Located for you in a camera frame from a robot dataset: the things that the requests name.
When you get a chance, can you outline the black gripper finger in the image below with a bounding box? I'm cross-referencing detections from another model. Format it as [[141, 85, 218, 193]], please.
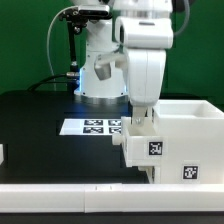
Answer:
[[133, 107, 147, 125]]

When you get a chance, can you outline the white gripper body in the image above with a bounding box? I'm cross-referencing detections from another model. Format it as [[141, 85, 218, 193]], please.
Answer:
[[124, 48, 166, 107]]

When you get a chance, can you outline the white drawer cabinet box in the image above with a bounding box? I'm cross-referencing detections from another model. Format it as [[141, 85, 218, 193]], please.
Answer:
[[153, 100, 224, 184]]

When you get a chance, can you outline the white drawer with knob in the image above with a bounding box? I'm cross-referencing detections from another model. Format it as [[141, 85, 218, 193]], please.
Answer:
[[138, 166, 161, 184]]

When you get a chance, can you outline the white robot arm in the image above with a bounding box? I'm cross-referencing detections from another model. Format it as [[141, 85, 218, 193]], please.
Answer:
[[59, 0, 196, 124]]

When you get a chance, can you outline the marker tag sheet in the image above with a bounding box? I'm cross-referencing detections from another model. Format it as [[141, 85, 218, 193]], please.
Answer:
[[60, 119, 121, 136]]

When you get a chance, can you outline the white left fence piece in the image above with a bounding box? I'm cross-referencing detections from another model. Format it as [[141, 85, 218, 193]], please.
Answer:
[[0, 144, 4, 165]]

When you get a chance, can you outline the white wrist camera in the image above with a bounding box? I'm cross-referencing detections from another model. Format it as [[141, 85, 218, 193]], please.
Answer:
[[94, 52, 126, 81]]

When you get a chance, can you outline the white front fence rail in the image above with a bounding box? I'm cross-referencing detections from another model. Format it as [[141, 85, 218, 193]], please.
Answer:
[[0, 184, 224, 213]]

